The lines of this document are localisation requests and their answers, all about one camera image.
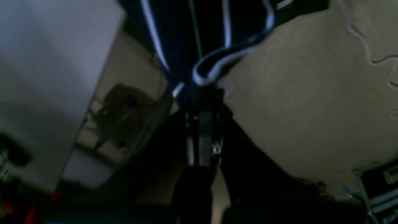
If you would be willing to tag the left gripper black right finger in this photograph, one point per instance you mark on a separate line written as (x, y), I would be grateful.
(260, 191)

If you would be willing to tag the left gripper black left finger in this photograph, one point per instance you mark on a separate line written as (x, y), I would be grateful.
(155, 186)

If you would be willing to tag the navy white striped t-shirt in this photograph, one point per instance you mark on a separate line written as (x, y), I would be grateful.
(198, 41)

